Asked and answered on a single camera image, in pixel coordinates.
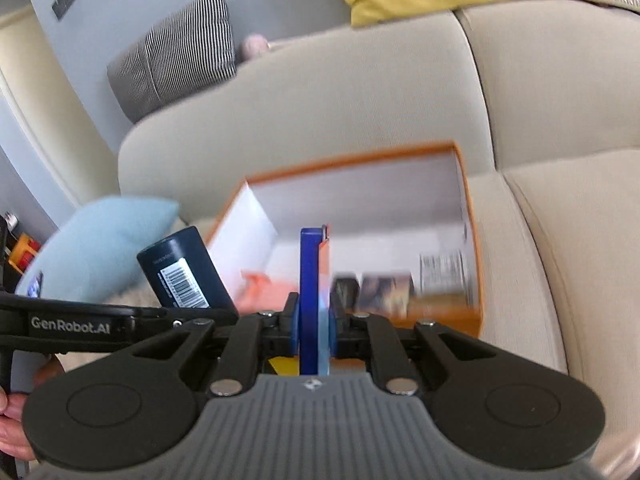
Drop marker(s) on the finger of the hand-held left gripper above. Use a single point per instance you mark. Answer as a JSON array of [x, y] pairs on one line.
[[165, 317]]

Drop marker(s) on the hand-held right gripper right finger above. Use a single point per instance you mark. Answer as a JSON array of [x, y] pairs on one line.
[[336, 327]]

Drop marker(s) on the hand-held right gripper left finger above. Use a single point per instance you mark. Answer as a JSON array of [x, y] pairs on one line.
[[295, 327]]

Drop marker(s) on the blue box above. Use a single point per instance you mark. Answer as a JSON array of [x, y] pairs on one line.
[[311, 300]]

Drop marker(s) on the navy cylinder bottle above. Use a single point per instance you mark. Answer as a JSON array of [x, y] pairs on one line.
[[185, 270]]

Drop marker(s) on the orange box with white inside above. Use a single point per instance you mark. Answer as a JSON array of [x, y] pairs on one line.
[[360, 200]]

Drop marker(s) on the person's left hand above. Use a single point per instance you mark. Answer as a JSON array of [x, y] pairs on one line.
[[12, 425]]

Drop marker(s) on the small black box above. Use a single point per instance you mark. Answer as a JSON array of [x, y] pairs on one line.
[[346, 292]]

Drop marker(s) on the pink pump bottle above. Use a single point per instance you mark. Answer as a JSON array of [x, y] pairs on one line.
[[260, 295]]

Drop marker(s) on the dark printed box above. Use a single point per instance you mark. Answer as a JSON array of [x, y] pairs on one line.
[[387, 292]]

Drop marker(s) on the yellow and red toy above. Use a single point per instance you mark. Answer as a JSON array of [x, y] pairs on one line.
[[24, 255]]

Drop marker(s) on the light blue pillow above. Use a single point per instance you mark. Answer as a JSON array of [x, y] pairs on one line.
[[100, 240]]

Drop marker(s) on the box with white label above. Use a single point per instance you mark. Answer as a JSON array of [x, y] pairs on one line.
[[445, 275]]

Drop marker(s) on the cream sofa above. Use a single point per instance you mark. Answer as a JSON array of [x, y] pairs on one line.
[[400, 85]]

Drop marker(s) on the black white striped pillow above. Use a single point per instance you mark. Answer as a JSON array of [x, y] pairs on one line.
[[175, 50]]

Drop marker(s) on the pink plush toy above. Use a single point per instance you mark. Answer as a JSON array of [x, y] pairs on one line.
[[255, 46]]

